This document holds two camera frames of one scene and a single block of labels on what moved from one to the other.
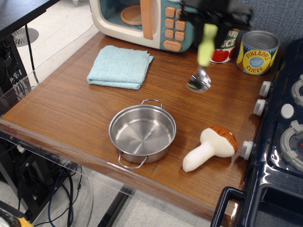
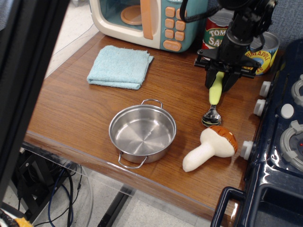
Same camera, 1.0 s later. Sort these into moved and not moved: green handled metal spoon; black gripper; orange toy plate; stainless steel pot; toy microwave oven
Moved: green handled metal spoon; black gripper
Not moved: stainless steel pot; orange toy plate; toy microwave oven
